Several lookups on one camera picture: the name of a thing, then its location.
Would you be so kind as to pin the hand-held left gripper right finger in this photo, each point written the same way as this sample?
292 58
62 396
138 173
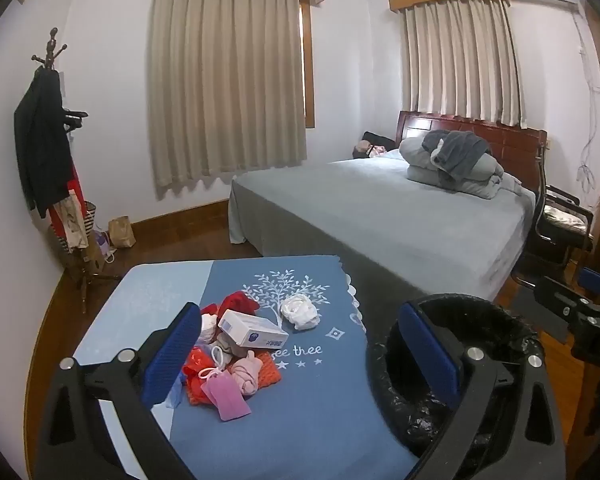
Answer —
430 355

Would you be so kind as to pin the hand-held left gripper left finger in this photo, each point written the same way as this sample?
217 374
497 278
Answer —
172 355

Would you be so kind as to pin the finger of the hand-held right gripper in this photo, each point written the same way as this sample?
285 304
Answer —
555 296
597 282

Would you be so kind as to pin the black lined trash bin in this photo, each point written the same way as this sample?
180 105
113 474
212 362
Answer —
500 330

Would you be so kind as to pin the pink pouch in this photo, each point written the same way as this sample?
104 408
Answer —
225 396

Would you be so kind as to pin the red cloth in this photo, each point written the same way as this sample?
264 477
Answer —
237 302

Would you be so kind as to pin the orange knitted cloth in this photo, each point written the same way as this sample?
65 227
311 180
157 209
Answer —
271 370

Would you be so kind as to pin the red plastic bag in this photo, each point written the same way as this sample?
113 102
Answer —
197 361

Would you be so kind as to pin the beige cloth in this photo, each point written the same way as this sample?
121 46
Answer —
225 351

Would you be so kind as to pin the black office chair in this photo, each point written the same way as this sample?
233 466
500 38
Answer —
555 230

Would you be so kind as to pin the pink cloth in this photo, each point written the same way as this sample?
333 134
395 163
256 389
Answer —
245 375

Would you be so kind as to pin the white cardboard box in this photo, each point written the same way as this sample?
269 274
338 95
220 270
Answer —
245 328

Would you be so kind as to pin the wooden coat rack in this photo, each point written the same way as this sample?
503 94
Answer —
82 280

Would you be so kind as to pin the purple white appliance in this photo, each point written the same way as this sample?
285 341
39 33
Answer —
105 246

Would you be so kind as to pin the brown paper bag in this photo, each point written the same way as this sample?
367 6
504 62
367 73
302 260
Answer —
121 233

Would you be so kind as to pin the blue printed tablecloth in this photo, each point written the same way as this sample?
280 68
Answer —
305 400

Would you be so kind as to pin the white crumpled plastic bag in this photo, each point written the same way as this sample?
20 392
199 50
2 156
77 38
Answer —
300 311

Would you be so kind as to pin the bed with grey sheet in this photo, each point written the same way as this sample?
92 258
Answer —
380 210

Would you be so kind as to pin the checked basket bag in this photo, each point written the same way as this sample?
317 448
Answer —
90 220

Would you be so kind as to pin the wooden headboard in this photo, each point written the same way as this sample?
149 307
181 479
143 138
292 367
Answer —
510 141

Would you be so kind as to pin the beige tote bag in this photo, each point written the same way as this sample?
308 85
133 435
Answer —
72 221

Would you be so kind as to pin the dark grey garment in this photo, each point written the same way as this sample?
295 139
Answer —
460 151

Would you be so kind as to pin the folded grey duvet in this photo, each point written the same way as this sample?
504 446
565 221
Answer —
420 166

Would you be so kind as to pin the red garment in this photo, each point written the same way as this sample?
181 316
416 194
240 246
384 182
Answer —
76 192

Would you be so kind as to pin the white pillow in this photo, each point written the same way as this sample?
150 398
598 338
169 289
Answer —
389 154

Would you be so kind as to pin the pale plush toy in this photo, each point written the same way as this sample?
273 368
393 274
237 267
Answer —
364 151

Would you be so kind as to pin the bag on bed corner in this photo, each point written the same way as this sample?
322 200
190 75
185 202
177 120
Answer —
377 139

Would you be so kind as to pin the narrow beige curtain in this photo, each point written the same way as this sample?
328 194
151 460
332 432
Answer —
460 60

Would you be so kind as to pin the black jacket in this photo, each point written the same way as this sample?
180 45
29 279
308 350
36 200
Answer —
40 135

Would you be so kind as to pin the wide beige curtain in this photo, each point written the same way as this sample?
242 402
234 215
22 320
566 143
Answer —
230 85

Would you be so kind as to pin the wooden window frame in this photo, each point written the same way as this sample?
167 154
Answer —
308 60

